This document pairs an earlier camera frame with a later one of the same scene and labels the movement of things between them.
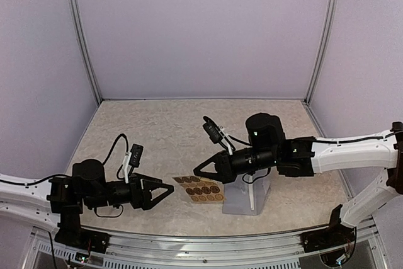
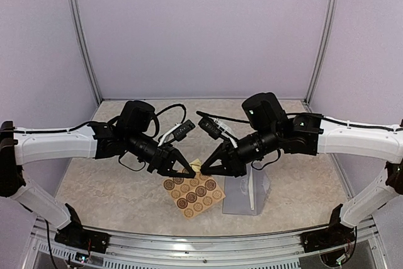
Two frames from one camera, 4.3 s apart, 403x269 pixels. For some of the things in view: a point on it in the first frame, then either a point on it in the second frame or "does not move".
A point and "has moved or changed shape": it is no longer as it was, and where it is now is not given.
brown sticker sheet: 200,189 has moved or changed shape
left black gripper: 141,198 -> 162,160
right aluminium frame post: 328,33 does not move
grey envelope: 236,197 does not move
